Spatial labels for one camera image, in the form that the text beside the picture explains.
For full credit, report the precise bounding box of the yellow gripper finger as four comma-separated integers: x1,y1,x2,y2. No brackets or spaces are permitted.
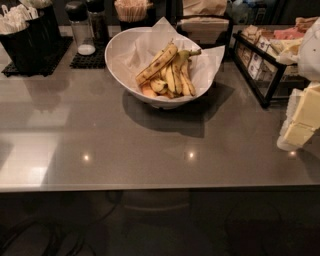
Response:
277,121,315,151
286,82,320,130

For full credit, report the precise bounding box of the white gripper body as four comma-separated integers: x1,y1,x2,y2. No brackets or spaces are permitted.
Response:
276,17,320,82

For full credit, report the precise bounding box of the spotted yellow banana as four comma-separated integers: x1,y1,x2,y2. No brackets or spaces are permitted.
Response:
136,42,178,85

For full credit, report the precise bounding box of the yellow banana bunch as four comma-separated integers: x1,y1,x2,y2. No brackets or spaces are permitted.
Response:
149,49,201,98

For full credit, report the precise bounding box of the white bowl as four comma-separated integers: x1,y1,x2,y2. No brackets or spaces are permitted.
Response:
104,26,218,110

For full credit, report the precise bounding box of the orange fruit in bowl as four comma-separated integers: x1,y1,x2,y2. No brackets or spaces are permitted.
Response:
141,84,157,98

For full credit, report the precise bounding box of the white paper liner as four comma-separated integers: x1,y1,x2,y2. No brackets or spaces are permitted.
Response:
121,17,226,98

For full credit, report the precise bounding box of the holder with wooden stirrers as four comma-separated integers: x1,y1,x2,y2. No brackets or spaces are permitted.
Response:
114,0,156,30

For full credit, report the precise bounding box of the small black rubber mat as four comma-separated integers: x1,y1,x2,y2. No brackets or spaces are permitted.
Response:
70,44,106,69

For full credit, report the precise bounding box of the pepper shaker black lid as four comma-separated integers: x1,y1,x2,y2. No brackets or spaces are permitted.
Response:
86,0,109,45

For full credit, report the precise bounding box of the salt shaker black lid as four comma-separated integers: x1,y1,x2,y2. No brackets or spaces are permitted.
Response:
64,0,97,56

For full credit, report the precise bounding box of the black container behind left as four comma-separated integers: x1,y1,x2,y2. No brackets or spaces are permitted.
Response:
19,0,61,44

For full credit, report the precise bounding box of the black container with white cutlery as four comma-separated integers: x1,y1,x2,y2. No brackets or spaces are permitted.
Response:
0,4,42,72

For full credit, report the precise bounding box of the large black rubber mat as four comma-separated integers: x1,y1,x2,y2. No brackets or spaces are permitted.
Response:
2,36,73,77

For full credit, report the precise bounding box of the black wire packet caddy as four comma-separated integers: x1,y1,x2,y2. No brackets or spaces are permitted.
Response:
230,25,309,109

